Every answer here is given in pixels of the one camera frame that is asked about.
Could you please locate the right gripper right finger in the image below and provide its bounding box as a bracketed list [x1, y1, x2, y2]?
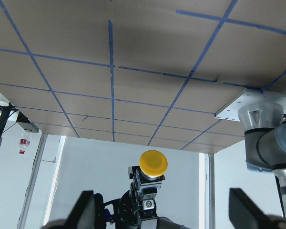
[228, 188, 286, 229]

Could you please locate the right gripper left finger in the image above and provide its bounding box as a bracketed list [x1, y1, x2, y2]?
[42, 190, 95, 229]

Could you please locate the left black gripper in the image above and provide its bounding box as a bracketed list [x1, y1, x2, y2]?
[103, 167, 157, 229]

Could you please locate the yellow push button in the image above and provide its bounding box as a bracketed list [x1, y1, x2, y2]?
[137, 150, 168, 200]

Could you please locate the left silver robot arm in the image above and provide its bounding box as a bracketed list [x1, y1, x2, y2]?
[97, 102, 286, 229]

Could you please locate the plastic water bottle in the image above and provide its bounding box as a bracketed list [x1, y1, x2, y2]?
[19, 131, 31, 155]

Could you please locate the brown paper table cover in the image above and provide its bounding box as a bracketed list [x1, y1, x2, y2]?
[0, 0, 286, 153]

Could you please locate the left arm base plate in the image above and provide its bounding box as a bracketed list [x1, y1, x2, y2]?
[215, 88, 286, 122]

